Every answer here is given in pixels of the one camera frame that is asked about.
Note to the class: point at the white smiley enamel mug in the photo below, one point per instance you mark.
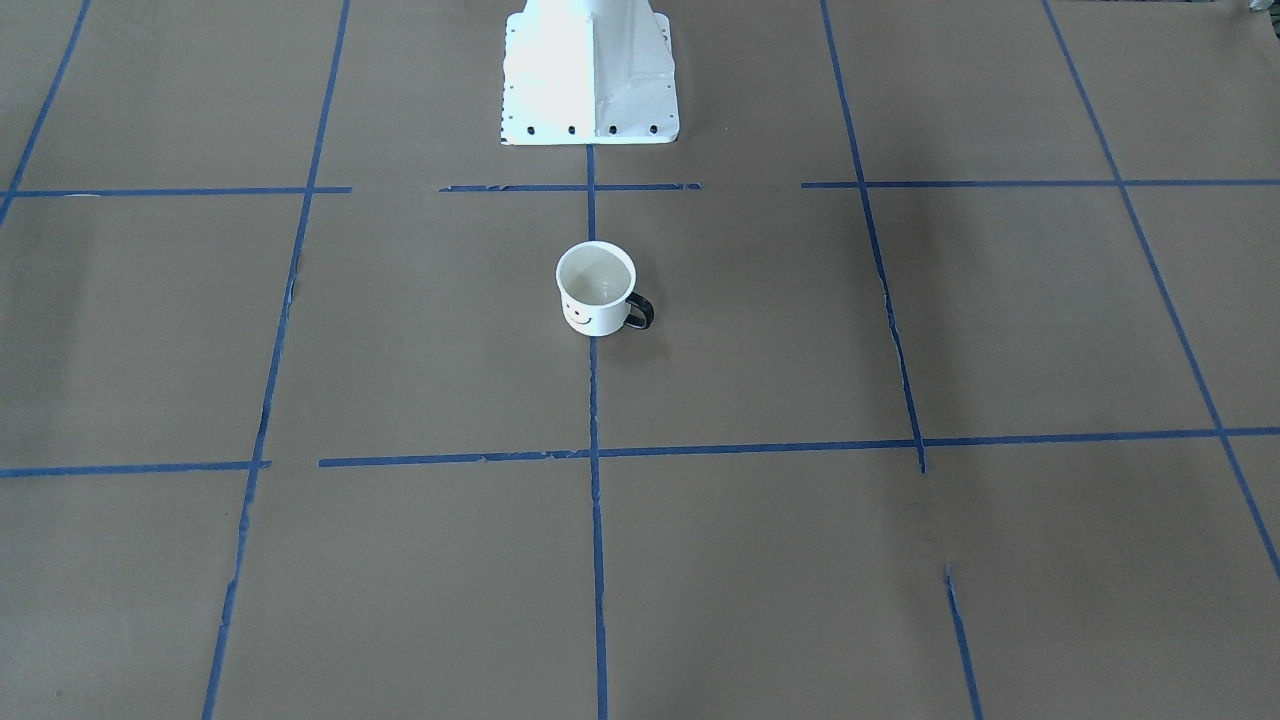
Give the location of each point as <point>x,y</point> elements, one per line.
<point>596,281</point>

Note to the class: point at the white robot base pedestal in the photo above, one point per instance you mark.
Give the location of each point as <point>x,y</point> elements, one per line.
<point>588,73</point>

